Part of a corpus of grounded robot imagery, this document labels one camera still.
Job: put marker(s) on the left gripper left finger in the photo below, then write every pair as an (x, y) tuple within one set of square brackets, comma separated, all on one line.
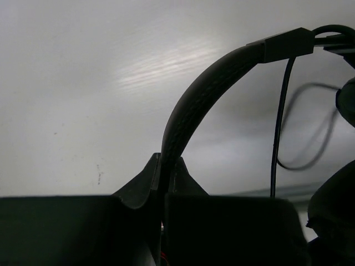
[(118, 229)]

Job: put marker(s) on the black headset with cable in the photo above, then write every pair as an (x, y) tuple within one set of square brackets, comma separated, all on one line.
[(205, 91)]

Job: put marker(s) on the aluminium rail front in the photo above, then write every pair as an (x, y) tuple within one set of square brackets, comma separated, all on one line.
[(289, 192)]

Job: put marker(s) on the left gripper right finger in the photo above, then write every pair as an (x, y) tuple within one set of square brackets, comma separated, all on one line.
[(202, 229)]

